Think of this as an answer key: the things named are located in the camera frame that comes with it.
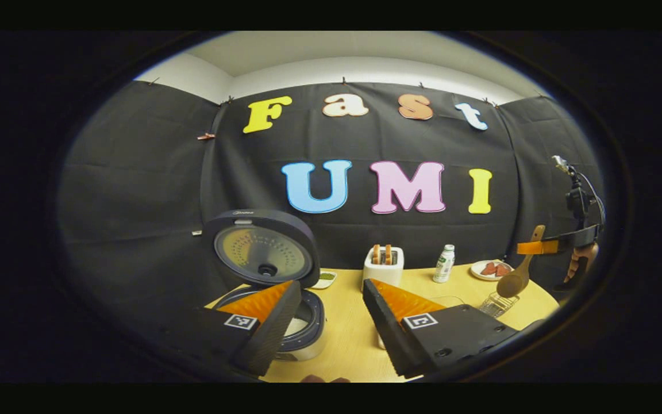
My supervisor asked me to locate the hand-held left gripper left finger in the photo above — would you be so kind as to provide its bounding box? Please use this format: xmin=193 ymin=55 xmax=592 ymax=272
xmin=159 ymin=280 xmax=303 ymax=377

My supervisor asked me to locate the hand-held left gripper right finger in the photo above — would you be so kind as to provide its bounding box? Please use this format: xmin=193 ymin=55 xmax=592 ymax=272
xmin=362 ymin=278 xmax=520 ymax=379

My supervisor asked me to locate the white rice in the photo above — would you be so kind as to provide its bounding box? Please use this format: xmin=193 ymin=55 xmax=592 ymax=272
xmin=284 ymin=317 xmax=309 ymax=339

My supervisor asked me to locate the wooden spoon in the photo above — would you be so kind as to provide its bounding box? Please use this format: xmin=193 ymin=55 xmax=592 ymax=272
xmin=496 ymin=225 xmax=546 ymax=298

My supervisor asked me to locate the clear chopstick holder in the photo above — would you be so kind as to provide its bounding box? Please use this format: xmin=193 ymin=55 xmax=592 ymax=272
xmin=478 ymin=291 xmax=520 ymax=319

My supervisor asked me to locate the dark blue rice cooker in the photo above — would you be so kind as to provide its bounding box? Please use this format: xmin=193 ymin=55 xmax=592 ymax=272
xmin=202 ymin=209 xmax=327 ymax=362

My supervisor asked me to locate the white toaster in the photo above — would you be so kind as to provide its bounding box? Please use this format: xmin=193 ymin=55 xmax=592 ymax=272
xmin=362 ymin=246 xmax=405 ymax=288

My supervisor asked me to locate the white round plate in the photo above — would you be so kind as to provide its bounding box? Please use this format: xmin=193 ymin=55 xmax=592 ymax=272
xmin=470 ymin=259 xmax=515 ymax=282

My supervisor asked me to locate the clear plastic container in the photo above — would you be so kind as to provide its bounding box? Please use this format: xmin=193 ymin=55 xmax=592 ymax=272
xmin=376 ymin=294 xmax=472 ymax=350

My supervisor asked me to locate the white bottle green label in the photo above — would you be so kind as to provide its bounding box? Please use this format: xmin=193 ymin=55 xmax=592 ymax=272
xmin=432 ymin=244 xmax=456 ymax=283

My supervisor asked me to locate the black backdrop cloth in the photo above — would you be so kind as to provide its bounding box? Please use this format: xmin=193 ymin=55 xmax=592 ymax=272
xmin=55 ymin=80 xmax=607 ymax=311

